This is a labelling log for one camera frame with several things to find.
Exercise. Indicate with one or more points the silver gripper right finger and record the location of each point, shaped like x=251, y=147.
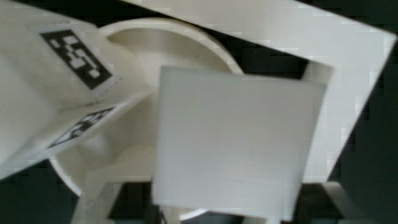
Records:
x=326, y=206

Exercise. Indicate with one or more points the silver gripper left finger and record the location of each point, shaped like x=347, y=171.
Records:
x=116, y=197

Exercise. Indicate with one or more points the white stool leg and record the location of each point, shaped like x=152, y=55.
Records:
x=70, y=84
x=237, y=122

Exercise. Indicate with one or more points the white front fence bar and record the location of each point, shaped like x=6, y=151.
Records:
x=349, y=77

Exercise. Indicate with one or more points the white fence bar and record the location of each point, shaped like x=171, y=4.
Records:
x=292, y=27
x=349, y=77

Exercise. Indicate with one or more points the white right fence bar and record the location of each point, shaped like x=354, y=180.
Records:
x=292, y=27

